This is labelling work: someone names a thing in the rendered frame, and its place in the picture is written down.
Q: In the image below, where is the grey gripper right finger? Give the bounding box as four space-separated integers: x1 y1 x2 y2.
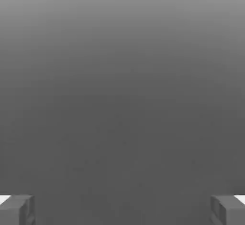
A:
210 194 245 225

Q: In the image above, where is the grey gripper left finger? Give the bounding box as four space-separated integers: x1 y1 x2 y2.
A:
0 194 36 225

